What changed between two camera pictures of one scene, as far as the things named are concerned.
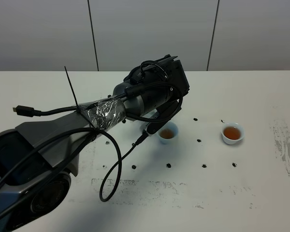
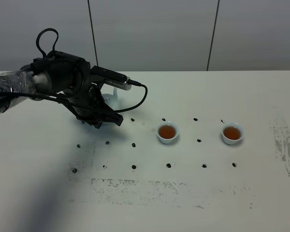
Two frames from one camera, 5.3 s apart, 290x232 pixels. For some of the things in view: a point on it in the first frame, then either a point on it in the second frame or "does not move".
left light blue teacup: (168, 132) does not move
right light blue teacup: (232, 133) does not move
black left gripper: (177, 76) to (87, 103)
